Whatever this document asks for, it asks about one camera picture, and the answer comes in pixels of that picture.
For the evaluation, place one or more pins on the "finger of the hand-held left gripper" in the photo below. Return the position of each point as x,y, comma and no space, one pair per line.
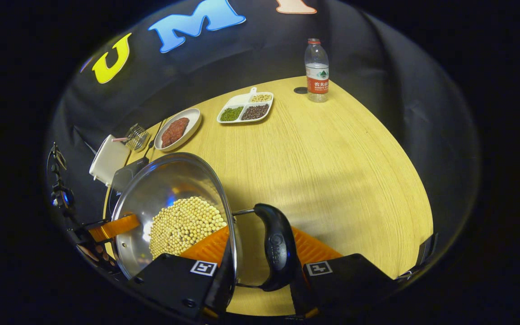
115,227

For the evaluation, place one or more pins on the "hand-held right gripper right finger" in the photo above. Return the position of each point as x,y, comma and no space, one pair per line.
345,284

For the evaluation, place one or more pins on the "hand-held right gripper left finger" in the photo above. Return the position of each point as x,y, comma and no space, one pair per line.
226,284

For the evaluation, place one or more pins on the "black induction cooktop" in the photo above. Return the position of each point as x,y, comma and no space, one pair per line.
127,174

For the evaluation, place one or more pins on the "white toaster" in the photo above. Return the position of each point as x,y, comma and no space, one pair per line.
109,159

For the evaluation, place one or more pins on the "pile of soybeans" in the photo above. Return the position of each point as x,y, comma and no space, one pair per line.
183,225

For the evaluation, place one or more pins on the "pink stick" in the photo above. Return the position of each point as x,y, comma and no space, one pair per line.
119,139

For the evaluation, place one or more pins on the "brown meat piece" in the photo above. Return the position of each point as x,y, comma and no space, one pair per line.
169,139
181,125

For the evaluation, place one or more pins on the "white round plate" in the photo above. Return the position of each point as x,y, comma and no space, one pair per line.
192,119

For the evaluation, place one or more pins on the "white divided dish with beans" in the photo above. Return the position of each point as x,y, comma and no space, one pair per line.
245,108

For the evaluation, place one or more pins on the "black table grommet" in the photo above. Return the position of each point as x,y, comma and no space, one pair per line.
300,90

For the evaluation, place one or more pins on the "clear water bottle red label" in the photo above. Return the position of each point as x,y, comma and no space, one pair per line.
317,76

